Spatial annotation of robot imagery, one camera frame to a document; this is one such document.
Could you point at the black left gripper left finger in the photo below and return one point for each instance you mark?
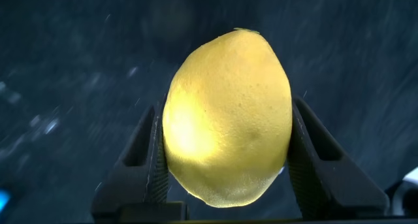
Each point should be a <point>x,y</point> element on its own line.
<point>137,185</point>

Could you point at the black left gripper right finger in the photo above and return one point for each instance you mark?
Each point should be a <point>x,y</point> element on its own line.
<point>326,185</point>

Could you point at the yellow lemon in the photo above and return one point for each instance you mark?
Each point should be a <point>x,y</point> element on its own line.
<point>228,119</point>

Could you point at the black tablecloth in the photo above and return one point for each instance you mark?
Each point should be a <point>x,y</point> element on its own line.
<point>65,54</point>

